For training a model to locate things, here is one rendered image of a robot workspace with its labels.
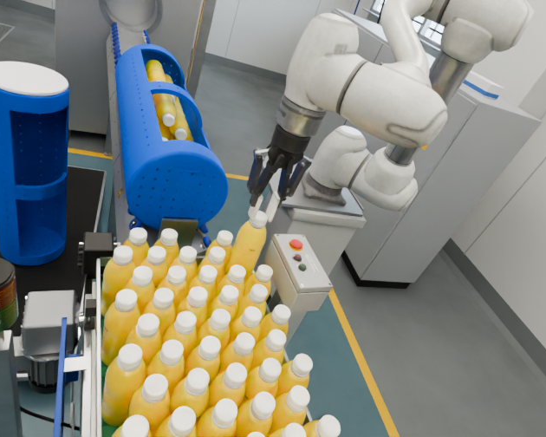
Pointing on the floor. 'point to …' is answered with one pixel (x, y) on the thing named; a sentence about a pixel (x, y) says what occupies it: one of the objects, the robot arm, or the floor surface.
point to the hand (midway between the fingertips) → (263, 206)
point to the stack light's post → (3, 386)
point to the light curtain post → (199, 46)
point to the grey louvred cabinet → (427, 176)
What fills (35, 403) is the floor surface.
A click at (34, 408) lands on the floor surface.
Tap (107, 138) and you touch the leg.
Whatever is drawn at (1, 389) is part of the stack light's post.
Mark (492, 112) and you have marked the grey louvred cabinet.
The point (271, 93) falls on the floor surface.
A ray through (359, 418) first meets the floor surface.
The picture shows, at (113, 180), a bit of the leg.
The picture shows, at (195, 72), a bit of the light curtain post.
